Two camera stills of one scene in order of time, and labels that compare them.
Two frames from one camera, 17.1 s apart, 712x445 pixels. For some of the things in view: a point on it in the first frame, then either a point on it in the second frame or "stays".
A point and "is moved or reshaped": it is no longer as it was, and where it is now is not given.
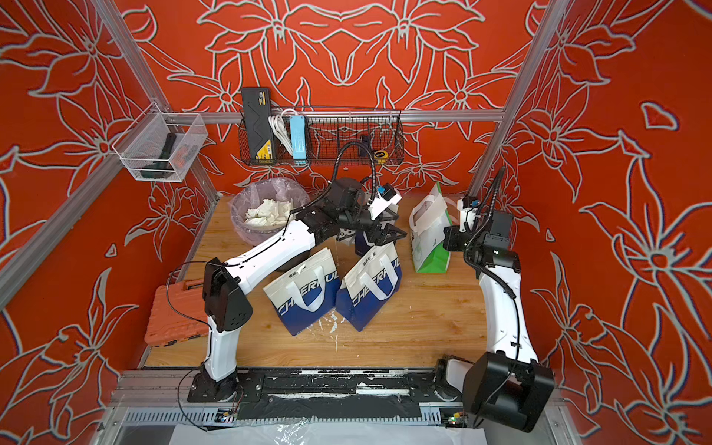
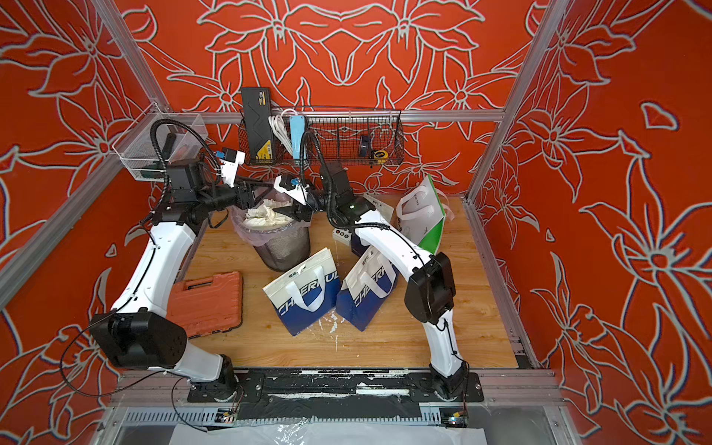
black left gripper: [380, 237] → [248, 191]
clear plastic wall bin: [160, 146] stays
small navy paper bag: [362, 243] stays
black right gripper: [452, 234] → [295, 213]
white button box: [347, 236] stays
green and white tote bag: [427, 222] is moved or reshaped
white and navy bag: [365, 288] stays
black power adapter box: [258, 117] stays
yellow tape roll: [381, 156] stays
